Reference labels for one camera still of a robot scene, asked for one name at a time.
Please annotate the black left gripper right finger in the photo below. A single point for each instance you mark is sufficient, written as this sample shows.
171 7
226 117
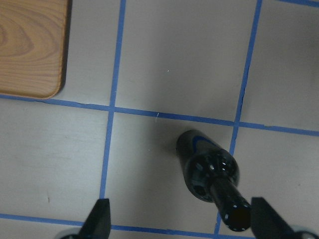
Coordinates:
266 223

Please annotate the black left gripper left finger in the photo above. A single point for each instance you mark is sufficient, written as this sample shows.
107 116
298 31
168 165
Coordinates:
96 226

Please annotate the dark wine bottle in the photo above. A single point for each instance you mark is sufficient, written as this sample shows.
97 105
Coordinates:
212 175

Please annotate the wooden tray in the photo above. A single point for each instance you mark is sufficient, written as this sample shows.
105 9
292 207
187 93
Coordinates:
34 37

